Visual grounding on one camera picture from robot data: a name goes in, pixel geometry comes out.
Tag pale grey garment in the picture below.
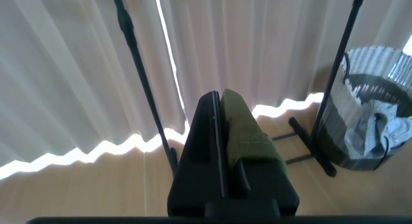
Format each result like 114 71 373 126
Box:
344 100 412 160

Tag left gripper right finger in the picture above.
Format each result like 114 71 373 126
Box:
230 159 300 216

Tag green printed t-shirt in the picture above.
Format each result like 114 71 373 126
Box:
220 88 289 176

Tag black clothes rack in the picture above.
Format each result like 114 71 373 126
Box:
111 0 368 178

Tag white laundry basket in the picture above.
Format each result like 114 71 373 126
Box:
317 46 412 172

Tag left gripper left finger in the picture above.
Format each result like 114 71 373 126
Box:
167 91 228 217

